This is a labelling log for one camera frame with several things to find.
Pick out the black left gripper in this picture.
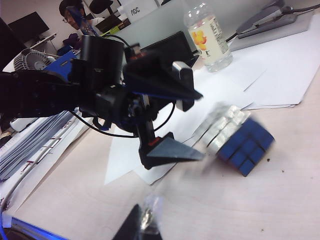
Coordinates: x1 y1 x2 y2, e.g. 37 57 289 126
94 55 206 171

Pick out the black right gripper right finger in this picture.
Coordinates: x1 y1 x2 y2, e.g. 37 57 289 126
141 195 164 240

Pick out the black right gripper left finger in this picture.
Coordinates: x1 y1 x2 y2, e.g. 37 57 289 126
116 203 142 240

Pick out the Rubik's cube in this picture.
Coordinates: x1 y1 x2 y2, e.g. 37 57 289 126
199 101 276 178

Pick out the small white paper sheet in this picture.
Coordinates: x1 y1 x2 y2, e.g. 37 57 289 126
103 124 209 186

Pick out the black flip-up desk socket box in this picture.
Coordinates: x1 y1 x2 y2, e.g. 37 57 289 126
139 30 201 69

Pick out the clear plastic drink bottle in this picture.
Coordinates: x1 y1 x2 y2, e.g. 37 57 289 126
183 1 234 74

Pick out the plastic bag with red print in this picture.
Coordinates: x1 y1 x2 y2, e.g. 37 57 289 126
0 116 92 217

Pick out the white AOC box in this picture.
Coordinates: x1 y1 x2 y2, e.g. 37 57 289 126
121 0 161 21

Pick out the blue plastic stand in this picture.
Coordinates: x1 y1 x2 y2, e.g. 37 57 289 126
42 49 83 83

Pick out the black office chair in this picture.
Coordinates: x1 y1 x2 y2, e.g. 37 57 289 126
89 0 121 16

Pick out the stack of white papers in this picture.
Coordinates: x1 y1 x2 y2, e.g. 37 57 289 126
0 109 77 182

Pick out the person with dark hair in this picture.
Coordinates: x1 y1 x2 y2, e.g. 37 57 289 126
58 0 88 36

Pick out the white desk fan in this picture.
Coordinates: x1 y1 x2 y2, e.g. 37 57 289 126
12 48 59 74

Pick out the white electronic desk device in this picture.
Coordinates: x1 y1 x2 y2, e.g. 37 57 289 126
9 116 38 133

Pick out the grey metal hinged device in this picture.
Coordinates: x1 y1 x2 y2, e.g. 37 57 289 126
235 0 304 40

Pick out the grey flat board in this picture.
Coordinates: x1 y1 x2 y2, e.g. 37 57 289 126
229 12 315 53

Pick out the black computer monitor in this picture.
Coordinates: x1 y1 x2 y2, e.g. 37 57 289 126
7 11 51 44

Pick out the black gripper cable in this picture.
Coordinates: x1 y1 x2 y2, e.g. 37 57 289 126
68 99 177 139

